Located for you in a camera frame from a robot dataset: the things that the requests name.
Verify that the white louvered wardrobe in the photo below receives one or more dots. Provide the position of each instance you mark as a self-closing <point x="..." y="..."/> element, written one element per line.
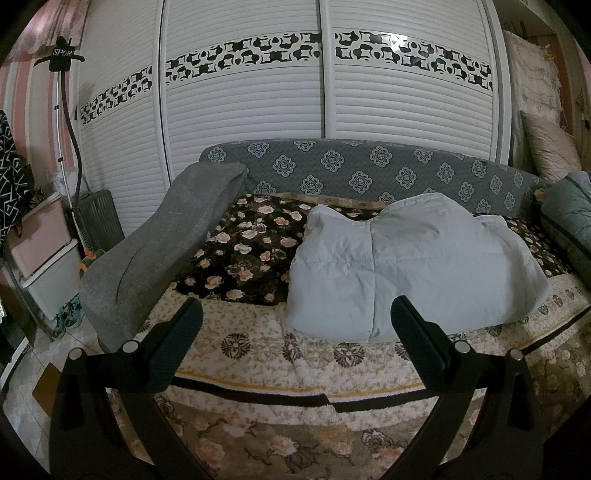
<point x="258" y="106"/>

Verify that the pink quilted pillow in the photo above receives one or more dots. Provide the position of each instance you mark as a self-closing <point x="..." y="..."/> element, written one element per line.
<point x="551" y="147"/>

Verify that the grey patterned sofa backrest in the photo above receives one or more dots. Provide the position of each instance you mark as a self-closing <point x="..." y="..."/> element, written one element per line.
<point x="360" y="161"/>

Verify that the brown cardboard piece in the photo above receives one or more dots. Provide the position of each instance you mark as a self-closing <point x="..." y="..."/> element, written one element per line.
<point x="46" y="392"/>

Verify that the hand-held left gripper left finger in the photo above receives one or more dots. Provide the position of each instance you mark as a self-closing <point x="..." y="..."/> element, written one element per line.
<point x="178" y="344"/>

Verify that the white storage box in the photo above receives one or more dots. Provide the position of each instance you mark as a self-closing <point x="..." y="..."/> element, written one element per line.
<point x="53" y="281"/>

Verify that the pair of sneakers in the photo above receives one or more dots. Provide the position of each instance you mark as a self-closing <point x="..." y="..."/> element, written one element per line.
<point x="64" y="318"/>

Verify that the dark floral blanket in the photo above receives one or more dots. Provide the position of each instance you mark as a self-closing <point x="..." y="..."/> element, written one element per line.
<point x="249" y="249"/>

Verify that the black white patterned cloth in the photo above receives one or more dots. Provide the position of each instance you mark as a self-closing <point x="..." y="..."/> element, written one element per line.
<point x="11" y="180"/>

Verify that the grey long pillow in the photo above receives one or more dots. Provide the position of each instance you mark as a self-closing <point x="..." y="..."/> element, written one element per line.
<point x="152" y="249"/>

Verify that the dark grey radiator heater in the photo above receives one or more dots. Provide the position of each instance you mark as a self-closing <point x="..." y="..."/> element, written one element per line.
<point x="99" y="219"/>

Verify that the pink storage box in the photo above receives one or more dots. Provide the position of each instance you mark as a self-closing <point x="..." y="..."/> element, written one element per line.
<point x="39" y="235"/>

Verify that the green grey duvet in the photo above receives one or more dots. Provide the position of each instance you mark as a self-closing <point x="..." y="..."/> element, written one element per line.
<point x="570" y="217"/>

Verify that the garment steamer stand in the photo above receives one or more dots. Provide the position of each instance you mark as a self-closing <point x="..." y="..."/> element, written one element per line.
<point x="74" y="134"/>

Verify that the orange steamer base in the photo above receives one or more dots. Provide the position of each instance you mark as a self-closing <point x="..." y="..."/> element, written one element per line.
<point x="88" y="264"/>

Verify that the beige floral blanket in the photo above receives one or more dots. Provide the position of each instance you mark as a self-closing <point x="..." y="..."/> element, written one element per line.
<point x="286" y="369"/>

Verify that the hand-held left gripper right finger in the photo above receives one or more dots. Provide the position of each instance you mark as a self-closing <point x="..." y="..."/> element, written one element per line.
<point x="418" y="344"/>

